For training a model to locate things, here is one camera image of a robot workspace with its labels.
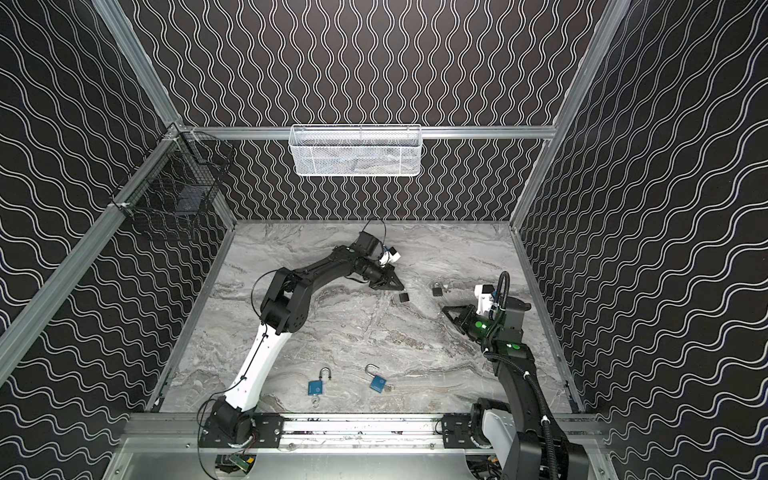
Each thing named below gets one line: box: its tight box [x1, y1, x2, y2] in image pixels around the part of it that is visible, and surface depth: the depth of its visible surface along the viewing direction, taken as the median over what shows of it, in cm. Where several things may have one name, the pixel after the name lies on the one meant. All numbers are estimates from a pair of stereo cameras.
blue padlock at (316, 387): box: [308, 367, 332, 395], surface depth 83 cm
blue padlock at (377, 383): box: [365, 363, 387, 394], surface depth 83 cm
